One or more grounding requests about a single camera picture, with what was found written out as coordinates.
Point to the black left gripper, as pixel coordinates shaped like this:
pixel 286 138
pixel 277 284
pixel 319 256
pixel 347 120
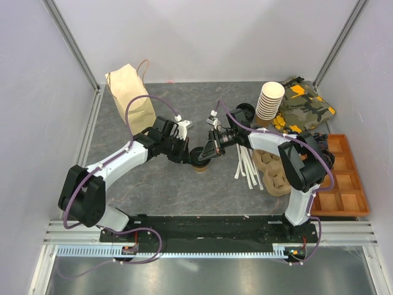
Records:
pixel 183 156

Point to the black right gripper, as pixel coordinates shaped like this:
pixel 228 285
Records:
pixel 213 143

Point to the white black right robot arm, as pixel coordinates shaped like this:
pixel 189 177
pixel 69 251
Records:
pixel 304 165

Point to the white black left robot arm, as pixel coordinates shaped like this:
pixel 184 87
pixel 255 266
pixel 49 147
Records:
pixel 83 196

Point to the brown paper takeout bag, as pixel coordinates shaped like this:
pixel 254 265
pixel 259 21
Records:
pixel 125 85

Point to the white wrapped straw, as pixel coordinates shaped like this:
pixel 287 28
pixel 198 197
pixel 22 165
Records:
pixel 256 175
pixel 251 182
pixel 239 169
pixel 244 163

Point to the stack of black lids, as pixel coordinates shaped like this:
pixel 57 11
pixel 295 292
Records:
pixel 248 110

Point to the cardboard cup carrier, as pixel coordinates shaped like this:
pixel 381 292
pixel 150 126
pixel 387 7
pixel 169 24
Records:
pixel 274 178

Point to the stack of paper cups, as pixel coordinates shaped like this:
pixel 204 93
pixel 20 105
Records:
pixel 268 103

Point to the camouflage fabric cloth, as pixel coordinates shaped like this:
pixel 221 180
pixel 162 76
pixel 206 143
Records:
pixel 301 109

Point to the orange compartment tray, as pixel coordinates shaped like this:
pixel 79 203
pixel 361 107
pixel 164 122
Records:
pixel 347 198

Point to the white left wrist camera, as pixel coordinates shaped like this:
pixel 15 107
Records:
pixel 182 127

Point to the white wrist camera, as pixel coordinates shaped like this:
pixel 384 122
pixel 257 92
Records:
pixel 212 120
pixel 182 127

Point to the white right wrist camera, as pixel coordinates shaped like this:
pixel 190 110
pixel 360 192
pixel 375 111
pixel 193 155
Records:
pixel 212 120

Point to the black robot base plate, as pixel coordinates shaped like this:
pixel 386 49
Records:
pixel 261 228

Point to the white slotted cable duct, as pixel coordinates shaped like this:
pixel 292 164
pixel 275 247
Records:
pixel 107 251

